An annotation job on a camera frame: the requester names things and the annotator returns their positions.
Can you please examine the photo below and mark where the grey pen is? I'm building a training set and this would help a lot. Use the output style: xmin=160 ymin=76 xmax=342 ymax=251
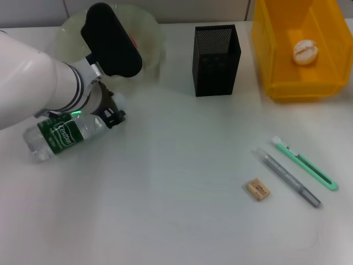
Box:
xmin=251 ymin=146 xmax=322 ymax=208

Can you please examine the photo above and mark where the left wrist camera housing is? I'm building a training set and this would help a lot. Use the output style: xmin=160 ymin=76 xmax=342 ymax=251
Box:
xmin=80 ymin=2 xmax=143 ymax=78

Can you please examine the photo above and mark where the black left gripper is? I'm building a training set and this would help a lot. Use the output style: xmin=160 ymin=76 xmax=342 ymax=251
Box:
xmin=90 ymin=82 xmax=128 ymax=130

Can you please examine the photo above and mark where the beige eraser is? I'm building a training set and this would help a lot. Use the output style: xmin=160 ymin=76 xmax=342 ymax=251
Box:
xmin=244 ymin=178 xmax=271 ymax=202

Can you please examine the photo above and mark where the green utility knife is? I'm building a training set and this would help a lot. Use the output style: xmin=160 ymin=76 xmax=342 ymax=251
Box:
xmin=271 ymin=136 xmax=339 ymax=192

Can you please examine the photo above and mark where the clear green-label water bottle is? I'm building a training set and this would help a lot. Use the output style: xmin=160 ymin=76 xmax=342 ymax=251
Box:
xmin=22 ymin=92 xmax=127 ymax=163

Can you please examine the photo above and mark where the thin wall cable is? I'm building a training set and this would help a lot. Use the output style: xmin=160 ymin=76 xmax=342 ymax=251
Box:
xmin=243 ymin=0 xmax=252 ymax=22

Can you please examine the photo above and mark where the pale green glass fruit plate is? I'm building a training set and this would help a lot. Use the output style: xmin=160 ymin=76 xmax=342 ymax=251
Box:
xmin=56 ymin=4 xmax=166 ymax=92

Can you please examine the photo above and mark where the yellow plastic bin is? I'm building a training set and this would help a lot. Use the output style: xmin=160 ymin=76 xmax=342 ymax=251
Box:
xmin=250 ymin=0 xmax=353 ymax=103

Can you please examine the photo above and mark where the white paper ball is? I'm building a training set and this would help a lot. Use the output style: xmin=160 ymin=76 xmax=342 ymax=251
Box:
xmin=292 ymin=39 xmax=319 ymax=66

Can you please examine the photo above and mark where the black mesh pen holder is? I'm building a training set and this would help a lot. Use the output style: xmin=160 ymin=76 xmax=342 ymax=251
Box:
xmin=192 ymin=24 xmax=242 ymax=97

